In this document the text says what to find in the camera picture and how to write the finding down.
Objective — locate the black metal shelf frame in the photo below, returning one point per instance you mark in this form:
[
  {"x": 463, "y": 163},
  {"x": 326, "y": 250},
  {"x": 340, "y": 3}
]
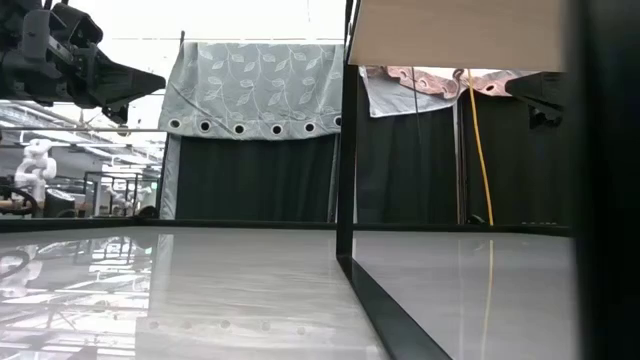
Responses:
[{"x": 347, "y": 150}]

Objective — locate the pink patterned curtain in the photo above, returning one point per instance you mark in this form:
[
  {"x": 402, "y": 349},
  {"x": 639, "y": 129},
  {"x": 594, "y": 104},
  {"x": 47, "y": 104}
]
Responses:
[{"x": 430, "y": 82}]

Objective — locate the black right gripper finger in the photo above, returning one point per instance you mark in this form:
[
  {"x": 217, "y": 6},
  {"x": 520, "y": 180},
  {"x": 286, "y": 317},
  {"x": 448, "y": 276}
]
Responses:
[
  {"x": 547, "y": 117},
  {"x": 545, "y": 89}
]

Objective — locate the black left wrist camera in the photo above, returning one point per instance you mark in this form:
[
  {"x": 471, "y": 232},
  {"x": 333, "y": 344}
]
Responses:
[{"x": 75, "y": 25}]

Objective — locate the black aluminium rig frame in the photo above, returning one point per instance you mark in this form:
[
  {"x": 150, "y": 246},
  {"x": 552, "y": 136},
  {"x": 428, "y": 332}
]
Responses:
[{"x": 250, "y": 224}]

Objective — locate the grey leaf-pattern curtain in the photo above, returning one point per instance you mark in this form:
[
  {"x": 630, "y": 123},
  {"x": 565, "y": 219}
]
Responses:
[{"x": 250, "y": 80}]

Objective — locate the white cloth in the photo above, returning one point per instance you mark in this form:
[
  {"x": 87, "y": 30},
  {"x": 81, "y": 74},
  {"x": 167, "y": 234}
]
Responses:
[{"x": 395, "y": 100}]

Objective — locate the white vertical pole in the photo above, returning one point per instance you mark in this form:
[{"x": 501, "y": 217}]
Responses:
[{"x": 457, "y": 160}]

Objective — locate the wooden shelf board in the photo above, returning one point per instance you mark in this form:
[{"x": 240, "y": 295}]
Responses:
[{"x": 450, "y": 35}]

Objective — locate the black round bin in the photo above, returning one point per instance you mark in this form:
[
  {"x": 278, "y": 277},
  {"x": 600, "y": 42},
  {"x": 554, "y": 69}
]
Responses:
[{"x": 59, "y": 204}]

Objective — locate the black backdrop curtain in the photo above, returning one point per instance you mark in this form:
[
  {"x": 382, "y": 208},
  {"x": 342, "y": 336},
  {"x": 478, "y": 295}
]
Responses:
[{"x": 250, "y": 180}]

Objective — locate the black metal rack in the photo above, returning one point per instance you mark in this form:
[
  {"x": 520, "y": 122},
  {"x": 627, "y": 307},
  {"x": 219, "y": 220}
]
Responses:
[{"x": 115, "y": 173}]

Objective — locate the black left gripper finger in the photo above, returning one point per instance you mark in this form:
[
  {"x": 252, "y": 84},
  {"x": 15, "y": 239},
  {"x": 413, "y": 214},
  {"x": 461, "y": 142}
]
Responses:
[
  {"x": 117, "y": 114},
  {"x": 125, "y": 82}
]

